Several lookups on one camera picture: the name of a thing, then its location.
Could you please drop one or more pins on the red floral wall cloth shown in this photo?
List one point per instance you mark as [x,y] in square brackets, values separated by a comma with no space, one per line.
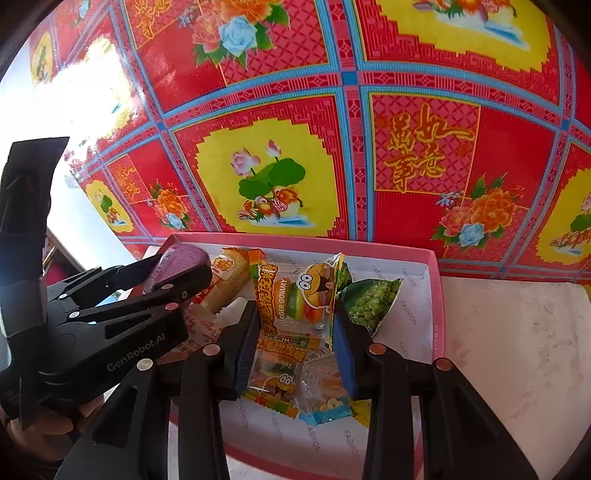
[461,127]

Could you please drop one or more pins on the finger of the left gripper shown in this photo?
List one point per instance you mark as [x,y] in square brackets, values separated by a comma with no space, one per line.
[183,286]

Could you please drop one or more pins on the wooden side furniture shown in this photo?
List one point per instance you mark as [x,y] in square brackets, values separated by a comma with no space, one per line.
[57,263]

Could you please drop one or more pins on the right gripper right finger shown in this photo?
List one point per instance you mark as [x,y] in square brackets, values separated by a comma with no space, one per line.
[462,436]

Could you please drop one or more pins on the purple plastic candy tin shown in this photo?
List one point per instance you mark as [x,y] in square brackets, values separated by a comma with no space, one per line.
[175,260]

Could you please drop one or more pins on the blue clear candy packet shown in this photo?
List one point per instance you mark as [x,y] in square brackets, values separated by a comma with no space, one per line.
[321,397]

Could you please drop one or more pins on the yellow wrapped pastry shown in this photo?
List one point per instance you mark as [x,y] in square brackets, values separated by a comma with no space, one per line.
[361,411]

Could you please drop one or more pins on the person's left hand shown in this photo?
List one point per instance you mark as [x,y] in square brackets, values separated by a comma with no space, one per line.
[38,451]

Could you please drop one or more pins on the green pea snack packet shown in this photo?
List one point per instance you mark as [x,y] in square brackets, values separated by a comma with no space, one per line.
[369,301]

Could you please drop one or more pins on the pink white spouted pouch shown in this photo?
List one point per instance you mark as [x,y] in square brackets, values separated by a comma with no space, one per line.
[203,328]

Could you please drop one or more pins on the burger gummy packet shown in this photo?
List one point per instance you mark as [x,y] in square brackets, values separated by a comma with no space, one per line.
[296,299]
[276,371]

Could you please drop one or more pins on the orange corn snack packet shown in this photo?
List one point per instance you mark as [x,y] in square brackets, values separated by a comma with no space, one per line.
[231,270]

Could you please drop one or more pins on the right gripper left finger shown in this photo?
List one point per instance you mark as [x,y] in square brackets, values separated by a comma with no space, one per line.
[128,438]

